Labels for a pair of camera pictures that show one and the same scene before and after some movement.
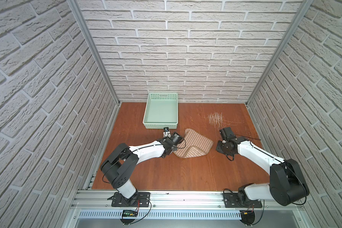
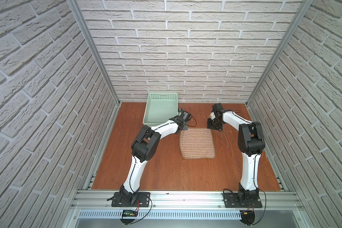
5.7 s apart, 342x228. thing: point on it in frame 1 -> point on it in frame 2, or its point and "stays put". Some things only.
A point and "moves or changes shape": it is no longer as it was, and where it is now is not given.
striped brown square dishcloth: (193, 144) moves or changes shape
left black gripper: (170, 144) -> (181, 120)
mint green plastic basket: (162, 111) stays put
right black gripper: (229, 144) -> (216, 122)
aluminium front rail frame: (98, 205) stays put
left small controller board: (128, 213) stays put
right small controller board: (248, 216) stays put
